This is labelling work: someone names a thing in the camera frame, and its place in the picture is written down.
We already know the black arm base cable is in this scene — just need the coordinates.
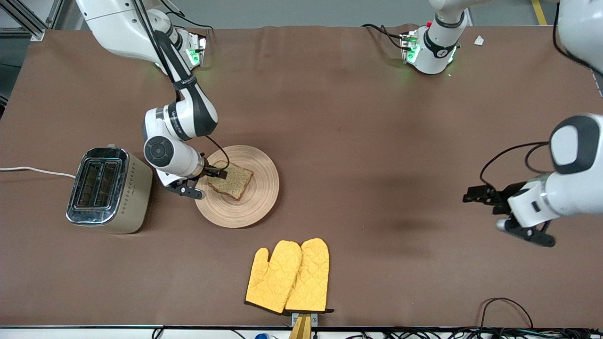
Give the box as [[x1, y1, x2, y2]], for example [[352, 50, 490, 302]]
[[361, 24, 407, 50], [160, 0, 215, 31]]

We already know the white toaster power cord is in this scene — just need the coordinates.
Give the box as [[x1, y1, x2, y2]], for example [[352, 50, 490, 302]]
[[0, 166, 77, 179]]

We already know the cream and chrome toaster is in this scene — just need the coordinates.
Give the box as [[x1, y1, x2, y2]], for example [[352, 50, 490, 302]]
[[66, 145, 154, 234]]

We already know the metal base connector panel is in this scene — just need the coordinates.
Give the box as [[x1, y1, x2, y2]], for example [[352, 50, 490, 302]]
[[400, 30, 420, 64], [186, 32, 208, 67]]

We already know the black cable bundle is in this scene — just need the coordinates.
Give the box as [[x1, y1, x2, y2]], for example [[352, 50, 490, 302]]
[[344, 327, 603, 339]]

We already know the yellow quilted oven mitt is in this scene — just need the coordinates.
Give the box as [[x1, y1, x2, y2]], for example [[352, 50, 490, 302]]
[[244, 240, 302, 315], [285, 238, 334, 314]]

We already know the black looped cable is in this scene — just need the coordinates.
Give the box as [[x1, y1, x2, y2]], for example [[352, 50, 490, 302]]
[[477, 298, 534, 330]]

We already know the brown bread slice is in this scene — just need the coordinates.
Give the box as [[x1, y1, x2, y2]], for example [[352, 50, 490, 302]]
[[207, 161, 254, 201]]

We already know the brown table cover cloth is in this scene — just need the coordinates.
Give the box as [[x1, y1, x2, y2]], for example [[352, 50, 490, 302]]
[[0, 24, 603, 328]]

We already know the round wooden plate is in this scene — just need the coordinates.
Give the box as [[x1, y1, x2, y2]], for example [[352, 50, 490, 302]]
[[195, 145, 280, 229]]

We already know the aluminium frame profile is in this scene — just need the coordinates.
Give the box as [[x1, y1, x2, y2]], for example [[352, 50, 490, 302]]
[[0, 0, 64, 42]]

